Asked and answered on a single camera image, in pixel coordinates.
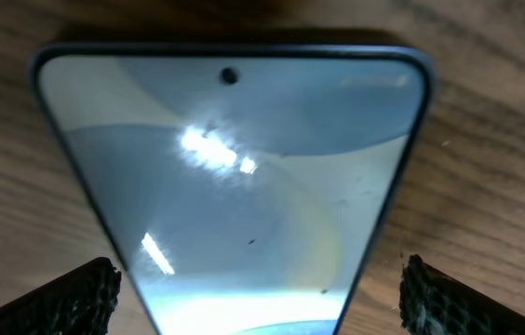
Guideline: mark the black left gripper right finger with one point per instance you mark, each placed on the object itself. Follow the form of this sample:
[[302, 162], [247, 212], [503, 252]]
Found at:
[[433, 303]]

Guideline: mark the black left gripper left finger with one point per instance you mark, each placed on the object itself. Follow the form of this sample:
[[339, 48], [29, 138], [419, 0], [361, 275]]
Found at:
[[80, 302]]

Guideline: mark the blue Samsung Galaxy smartphone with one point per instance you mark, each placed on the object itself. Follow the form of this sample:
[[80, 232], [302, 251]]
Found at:
[[242, 186]]

